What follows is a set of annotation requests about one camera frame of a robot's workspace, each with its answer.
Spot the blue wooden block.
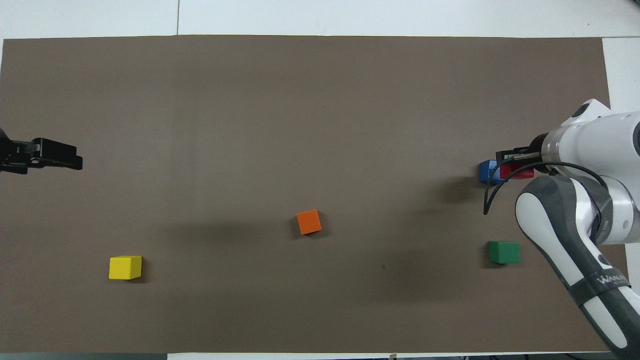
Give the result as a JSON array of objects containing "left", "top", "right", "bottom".
[{"left": 479, "top": 159, "right": 502, "bottom": 185}]

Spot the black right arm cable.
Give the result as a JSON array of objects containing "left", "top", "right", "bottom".
[{"left": 482, "top": 160, "right": 609, "bottom": 216}]

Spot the brown table mat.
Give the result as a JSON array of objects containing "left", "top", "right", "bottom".
[{"left": 0, "top": 34, "right": 638, "bottom": 355}]

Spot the orange wooden block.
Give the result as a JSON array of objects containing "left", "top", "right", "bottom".
[{"left": 296, "top": 209, "right": 323, "bottom": 236}]

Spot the yellow wooden block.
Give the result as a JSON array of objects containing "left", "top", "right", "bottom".
[{"left": 108, "top": 255, "right": 143, "bottom": 281}]

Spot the green wooden block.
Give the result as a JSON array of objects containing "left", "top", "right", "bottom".
[{"left": 487, "top": 240, "right": 521, "bottom": 265}]

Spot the red wooden block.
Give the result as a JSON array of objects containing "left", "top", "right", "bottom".
[{"left": 499, "top": 163, "right": 535, "bottom": 180}]

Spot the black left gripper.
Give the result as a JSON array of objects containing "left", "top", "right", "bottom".
[{"left": 0, "top": 128, "right": 84, "bottom": 175}]

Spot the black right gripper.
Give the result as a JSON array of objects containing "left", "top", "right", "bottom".
[{"left": 495, "top": 132, "right": 549, "bottom": 165}]

